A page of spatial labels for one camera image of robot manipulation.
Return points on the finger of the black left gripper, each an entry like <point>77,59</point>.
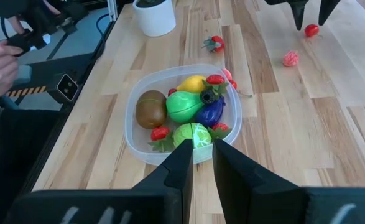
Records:
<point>326,11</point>
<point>299,14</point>

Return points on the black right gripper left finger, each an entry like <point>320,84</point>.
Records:
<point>169,186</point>

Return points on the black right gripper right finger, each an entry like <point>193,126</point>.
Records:
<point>247,186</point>

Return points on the red toy cherry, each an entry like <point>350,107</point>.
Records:
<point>232,84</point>
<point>172,91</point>
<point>311,30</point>

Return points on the pink toy raspberry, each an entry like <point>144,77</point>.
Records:
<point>227,74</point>
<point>291,58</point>

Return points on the red toy strawberry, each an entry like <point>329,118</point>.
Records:
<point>216,43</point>
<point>160,133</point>
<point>220,127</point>
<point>214,79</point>

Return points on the light green toy cabbage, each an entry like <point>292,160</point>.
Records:
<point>196,135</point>

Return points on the brown toy kiwi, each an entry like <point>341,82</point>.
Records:
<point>151,109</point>

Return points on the green toy pear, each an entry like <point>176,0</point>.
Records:
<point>183,105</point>

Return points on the purple toy eggplant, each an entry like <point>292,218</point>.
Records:
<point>211,112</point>

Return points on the dark toy blackberry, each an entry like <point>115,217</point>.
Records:
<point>207,96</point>

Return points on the yellow toy lemon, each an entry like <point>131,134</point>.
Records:
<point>193,84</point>

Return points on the clear plastic tupperware container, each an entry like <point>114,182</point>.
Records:
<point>137,138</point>

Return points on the white plant pot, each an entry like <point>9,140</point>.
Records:
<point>154,18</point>

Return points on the yellow black hazard tape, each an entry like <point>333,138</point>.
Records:
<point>26,91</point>

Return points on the black aluminium table frame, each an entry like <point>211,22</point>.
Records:
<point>61,126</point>

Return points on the small grey camera box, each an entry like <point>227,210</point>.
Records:
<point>67,87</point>

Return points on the white metal post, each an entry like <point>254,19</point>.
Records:
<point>112,9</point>

